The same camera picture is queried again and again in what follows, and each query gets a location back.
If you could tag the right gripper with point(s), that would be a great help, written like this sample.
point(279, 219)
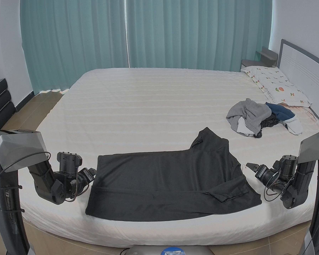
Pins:
point(265, 175)

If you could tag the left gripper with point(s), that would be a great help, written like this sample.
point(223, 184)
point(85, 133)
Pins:
point(87, 175)

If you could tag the black T-shirt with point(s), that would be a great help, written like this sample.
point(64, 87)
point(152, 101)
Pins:
point(162, 184)

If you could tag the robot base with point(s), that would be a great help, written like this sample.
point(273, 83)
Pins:
point(148, 251)

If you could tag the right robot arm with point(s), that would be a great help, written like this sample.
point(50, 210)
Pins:
point(305, 169)

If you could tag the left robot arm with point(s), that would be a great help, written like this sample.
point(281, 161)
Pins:
point(42, 169)

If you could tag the pile of clothes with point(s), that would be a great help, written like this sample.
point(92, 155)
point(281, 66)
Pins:
point(255, 115)

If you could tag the bed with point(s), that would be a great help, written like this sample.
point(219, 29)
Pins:
point(148, 102)

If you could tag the white printed pillow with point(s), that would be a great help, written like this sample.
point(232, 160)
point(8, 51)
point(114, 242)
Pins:
point(273, 82)

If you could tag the grey bedside table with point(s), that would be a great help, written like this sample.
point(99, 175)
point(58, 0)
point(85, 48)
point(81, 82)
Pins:
point(267, 54)

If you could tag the black chest of drawers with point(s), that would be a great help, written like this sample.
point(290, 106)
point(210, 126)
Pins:
point(0, 102)

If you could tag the blue-green curtain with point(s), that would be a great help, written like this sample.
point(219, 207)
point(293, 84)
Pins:
point(199, 25)
point(74, 36)

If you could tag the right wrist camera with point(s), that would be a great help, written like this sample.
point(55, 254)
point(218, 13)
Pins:
point(276, 165)

